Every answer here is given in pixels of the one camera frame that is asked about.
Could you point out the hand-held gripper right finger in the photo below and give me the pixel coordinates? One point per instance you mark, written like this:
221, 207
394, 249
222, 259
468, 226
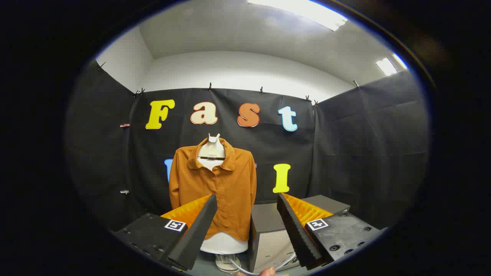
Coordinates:
295, 230

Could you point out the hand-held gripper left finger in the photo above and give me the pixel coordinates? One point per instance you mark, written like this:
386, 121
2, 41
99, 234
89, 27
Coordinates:
199, 230

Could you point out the brown button shirt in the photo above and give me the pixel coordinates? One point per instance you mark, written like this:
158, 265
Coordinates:
230, 184

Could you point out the grey cabinet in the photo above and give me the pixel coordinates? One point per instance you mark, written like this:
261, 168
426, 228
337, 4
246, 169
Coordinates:
268, 230

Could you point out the white mannequin torso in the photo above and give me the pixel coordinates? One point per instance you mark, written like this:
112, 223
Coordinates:
211, 151

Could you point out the black backdrop cloth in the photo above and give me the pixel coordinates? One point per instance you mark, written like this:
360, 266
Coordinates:
345, 153

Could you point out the small ceiling light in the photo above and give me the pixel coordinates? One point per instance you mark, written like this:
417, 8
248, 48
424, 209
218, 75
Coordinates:
386, 66

